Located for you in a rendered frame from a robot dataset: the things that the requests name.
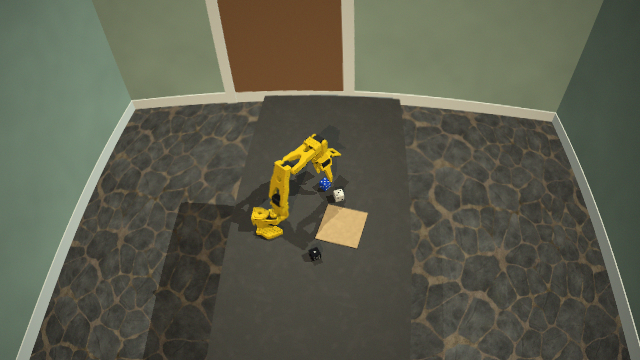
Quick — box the white die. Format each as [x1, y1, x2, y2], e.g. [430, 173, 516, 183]
[333, 189, 344, 202]

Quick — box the tan square mat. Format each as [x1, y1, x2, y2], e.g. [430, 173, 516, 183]
[315, 204, 368, 249]

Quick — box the blue die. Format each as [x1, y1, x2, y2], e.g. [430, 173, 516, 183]
[319, 177, 331, 191]

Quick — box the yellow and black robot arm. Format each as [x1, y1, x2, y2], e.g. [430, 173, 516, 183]
[253, 134, 328, 239]

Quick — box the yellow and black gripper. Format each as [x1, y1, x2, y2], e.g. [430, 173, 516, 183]
[311, 148, 341, 182]

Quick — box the black die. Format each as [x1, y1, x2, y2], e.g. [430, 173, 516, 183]
[309, 247, 321, 261]

